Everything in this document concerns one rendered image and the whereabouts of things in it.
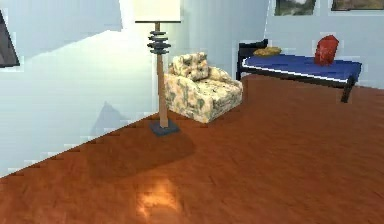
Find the black bed blue mattress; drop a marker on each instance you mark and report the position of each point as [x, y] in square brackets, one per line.
[300, 68]

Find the floral patterned armchair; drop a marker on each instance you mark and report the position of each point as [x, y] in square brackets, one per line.
[200, 90]

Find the wooden floor lamp white shade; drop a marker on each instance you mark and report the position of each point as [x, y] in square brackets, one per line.
[162, 86]

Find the yellow pillow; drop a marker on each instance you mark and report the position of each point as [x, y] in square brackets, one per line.
[267, 51]

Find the green landscape wall picture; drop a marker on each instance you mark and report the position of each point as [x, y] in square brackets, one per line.
[294, 6]

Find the dark framed wall picture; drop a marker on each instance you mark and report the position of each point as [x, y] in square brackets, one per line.
[6, 50]

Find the brown landscape wall picture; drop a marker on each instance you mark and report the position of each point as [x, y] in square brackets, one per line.
[358, 4]

